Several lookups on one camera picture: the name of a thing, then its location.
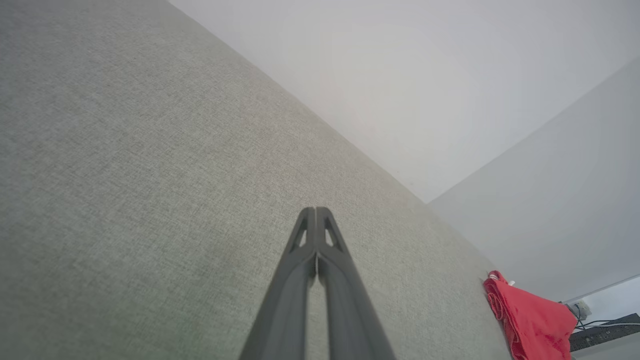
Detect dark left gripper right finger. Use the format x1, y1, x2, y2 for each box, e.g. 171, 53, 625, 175
316, 206, 396, 360

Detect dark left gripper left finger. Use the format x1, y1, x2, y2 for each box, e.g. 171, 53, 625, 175
240, 206, 317, 360

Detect red white basketball jersey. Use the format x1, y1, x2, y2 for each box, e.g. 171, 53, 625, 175
482, 270, 578, 360

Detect grey fabric sofa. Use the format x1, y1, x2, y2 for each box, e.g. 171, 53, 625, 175
0, 0, 513, 360

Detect black power strip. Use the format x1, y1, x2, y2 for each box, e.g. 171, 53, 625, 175
570, 313, 640, 352

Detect white wall plug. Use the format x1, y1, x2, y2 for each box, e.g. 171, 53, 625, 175
566, 299, 593, 321

